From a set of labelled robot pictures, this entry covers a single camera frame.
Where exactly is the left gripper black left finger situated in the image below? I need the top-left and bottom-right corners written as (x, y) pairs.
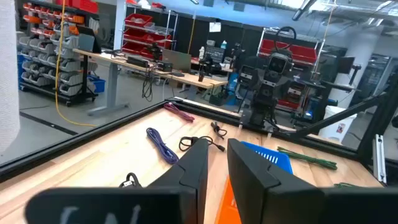
top-left (24, 138), bottom-right (209, 224)

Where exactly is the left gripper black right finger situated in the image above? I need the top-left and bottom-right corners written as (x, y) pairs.
top-left (227, 138), bottom-right (398, 224)

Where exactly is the black cable with white plug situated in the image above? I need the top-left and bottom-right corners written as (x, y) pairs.
top-left (118, 172), bottom-right (144, 189)

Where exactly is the green braided USB cable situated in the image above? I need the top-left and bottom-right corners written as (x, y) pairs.
top-left (333, 182), bottom-right (363, 189)
top-left (277, 146), bottom-right (338, 171)

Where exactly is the purple braided USB cable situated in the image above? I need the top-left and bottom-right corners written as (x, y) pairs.
top-left (146, 127), bottom-right (180, 166)

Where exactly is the thin black USB cable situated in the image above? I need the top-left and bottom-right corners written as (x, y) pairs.
top-left (178, 135), bottom-right (226, 153)

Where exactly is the black cable with red strap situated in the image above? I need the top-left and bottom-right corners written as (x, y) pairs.
top-left (210, 121), bottom-right (228, 139)

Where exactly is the magenta braided USB cable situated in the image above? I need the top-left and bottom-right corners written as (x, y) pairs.
top-left (163, 102), bottom-right (196, 123)

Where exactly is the blue plastic slotted basket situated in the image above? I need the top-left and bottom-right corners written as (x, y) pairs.
top-left (241, 141), bottom-right (294, 175)

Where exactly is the orange plastic slotted basket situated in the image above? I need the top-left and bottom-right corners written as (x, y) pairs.
top-left (214, 175), bottom-right (243, 224)

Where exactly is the wooden workbench with grey legs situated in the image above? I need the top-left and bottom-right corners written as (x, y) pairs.
top-left (72, 48), bottom-right (229, 118)

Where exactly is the white bucket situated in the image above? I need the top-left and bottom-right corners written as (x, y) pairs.
top-left (318, 105), bottom-right (358, 144)

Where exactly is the blue plastic crate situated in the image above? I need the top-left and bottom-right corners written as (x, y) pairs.
top-left (86, 73), bottom-right (106, 94)

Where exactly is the rack with grey orange bins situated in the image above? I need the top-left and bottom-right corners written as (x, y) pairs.
top-left (17, 0), bottom-right (100, 107)

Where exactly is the silver aluminium bracket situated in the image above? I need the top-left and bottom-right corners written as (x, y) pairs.
top-left (372, 134), bottom-right (387, 185)

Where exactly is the black aluminium table frame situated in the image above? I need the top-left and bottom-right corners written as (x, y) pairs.
top-left (0, 74), bottom-right (398, 187)

